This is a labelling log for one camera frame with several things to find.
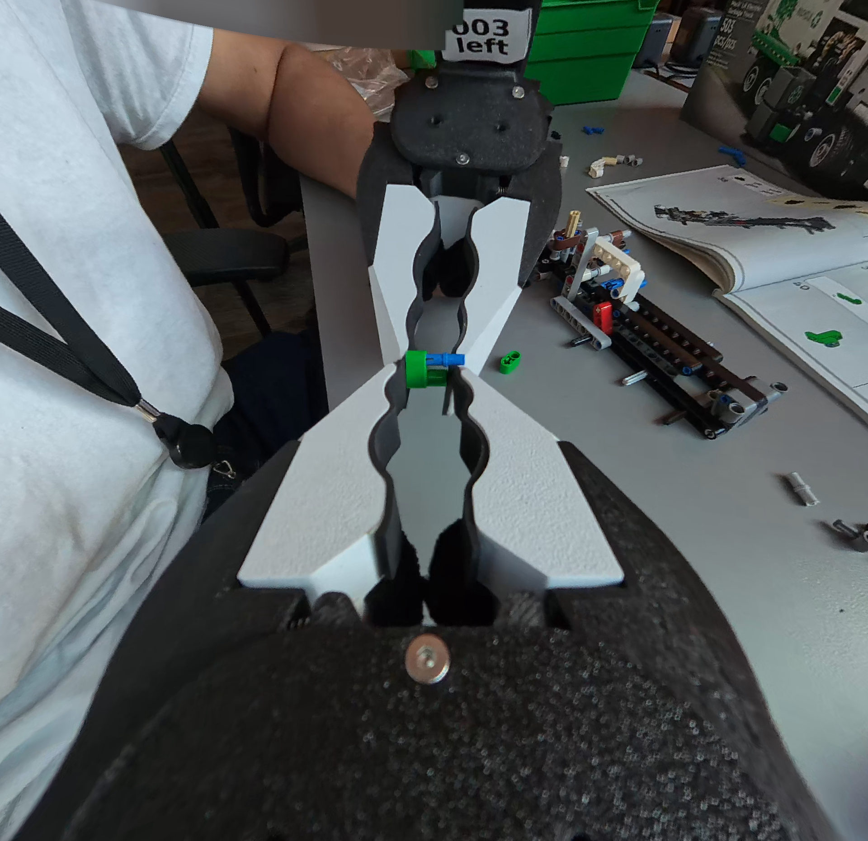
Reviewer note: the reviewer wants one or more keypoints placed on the light grey lego pin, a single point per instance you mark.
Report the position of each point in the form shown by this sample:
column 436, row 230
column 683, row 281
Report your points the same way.
column 803, row 488

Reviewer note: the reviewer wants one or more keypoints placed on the clear plastic bag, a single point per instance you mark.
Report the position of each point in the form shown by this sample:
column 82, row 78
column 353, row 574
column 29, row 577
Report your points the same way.
column 369, row 75

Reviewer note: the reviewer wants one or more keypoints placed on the tan and grey lego pieces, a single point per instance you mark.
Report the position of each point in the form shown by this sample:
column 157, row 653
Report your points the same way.
column 614, row 163

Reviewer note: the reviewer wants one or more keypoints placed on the person's dark trousers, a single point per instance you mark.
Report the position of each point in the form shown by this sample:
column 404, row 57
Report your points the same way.
column 271, row 407

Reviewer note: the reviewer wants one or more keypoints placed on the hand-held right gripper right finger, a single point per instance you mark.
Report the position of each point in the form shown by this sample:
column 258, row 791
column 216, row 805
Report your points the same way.
column 536, row 509

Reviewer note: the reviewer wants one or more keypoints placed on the lego set box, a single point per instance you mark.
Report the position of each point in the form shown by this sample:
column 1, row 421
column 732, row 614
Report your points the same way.
column 786, row 68

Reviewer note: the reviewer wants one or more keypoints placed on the lego instruction booklet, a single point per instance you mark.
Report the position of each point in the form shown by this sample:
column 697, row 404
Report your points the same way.
column 753, row 244

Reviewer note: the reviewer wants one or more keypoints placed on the person in white t-shirt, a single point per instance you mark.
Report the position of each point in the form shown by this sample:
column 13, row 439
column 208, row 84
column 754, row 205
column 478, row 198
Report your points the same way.
column 81, row 312

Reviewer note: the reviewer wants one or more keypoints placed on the black chair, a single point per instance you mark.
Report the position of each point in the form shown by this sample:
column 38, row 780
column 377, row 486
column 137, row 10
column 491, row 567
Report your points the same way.
column 224, row 251

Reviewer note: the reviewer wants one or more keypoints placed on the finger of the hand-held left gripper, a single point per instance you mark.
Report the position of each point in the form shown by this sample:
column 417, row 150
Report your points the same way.
column 502, row 258
column 397, row 244

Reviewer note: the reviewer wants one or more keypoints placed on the small green lego connector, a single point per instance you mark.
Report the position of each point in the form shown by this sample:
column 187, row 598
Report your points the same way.
column 508, row 362

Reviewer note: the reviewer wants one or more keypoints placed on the green plastic bin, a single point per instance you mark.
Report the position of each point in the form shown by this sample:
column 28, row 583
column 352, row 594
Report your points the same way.
column 590, row 48

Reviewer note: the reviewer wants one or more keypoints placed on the person's left forearm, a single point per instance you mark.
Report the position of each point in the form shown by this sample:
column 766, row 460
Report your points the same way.
column 312, row 102

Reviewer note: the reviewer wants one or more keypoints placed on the lego truck chassis assembly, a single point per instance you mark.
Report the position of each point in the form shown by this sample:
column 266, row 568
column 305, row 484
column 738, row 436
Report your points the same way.
column 651, row 339

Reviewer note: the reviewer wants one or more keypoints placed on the dark grey lego piece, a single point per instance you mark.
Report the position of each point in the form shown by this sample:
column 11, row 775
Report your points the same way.
column 853, row 534

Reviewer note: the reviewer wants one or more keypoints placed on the grey electronic device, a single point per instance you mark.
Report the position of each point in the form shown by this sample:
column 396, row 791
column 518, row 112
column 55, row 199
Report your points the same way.
column 678, row 38

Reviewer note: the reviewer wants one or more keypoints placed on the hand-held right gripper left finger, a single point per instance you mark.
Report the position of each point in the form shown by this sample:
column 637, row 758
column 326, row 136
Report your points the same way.
column 319, row 509

